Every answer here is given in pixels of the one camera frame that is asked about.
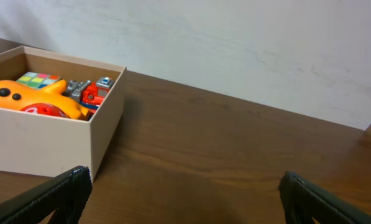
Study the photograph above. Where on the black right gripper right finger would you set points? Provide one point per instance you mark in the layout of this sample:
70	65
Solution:
306	202

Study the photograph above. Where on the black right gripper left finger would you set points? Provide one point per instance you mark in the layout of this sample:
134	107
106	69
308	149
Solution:
63	197

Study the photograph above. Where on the red toy fire truck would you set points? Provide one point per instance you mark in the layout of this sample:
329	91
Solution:
89	94

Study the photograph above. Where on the yellow rubber duck toy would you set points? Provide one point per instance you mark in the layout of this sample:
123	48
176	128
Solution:
16	96

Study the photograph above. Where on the multicoloured puzzle cube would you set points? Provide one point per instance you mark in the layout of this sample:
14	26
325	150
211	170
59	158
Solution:
38	80

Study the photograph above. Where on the red polyhedral die ball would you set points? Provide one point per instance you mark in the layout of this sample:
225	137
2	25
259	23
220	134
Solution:
45	109

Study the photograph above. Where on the beige cardboard box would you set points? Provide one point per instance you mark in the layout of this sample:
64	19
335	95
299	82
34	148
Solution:
48	145

